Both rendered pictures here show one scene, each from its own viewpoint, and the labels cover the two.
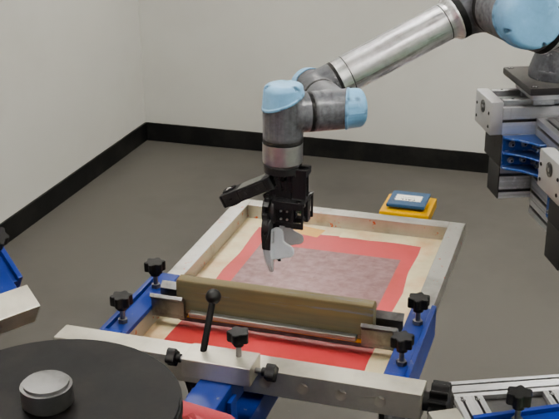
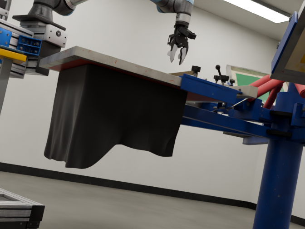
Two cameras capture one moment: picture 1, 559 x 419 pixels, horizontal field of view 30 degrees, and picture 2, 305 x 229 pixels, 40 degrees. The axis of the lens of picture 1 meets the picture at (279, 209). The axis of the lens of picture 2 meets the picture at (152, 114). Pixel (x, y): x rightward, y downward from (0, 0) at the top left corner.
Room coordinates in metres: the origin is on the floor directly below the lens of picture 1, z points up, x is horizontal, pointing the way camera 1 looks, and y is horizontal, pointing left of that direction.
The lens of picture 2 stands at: (3.39, 1.45, 0.67)
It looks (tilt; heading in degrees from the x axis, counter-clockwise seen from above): 5 degrees up; 225
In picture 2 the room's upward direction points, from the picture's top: 12 degrees clockwise
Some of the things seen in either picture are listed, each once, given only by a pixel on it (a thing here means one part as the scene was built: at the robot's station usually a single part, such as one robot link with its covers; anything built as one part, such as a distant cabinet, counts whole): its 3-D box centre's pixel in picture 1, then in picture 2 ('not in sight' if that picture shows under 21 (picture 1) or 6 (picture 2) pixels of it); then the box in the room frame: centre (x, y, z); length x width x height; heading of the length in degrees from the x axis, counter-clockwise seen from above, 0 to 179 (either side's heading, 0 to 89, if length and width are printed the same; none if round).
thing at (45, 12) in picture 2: not in sight; (41, 13); (2.19, -0.79, 1.31); 0.15 x 0.15 x 0.10
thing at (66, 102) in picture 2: not in sight; (65, 114); (2.31, -0.14, 0.74); 0.45 x 0.03 x 0.43; 72
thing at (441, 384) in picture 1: (431, 401); not in sight; (1.50, -0.25, 1.02); 0.07 x 0.06 x 0.07; 162
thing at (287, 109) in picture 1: (284, 112); (184, 5); (1.83, -0.01, 1.42); 0.09 x 0.08 x 0.11; 106
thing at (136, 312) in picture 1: (140, 315); (207, 89); (1.89, 0.29, 0.97); 0.30 x 0.05 x 0.07; 162
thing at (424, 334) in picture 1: (408, 355); not in sight; (1.72, -0.24, 0.97); 0.30 x 0.05 x 0.07; 162
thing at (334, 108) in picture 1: (332, 106); (166, 4); (1.87, -0.10, 1.42); 0.11 x 0.11 x 0.08; 16
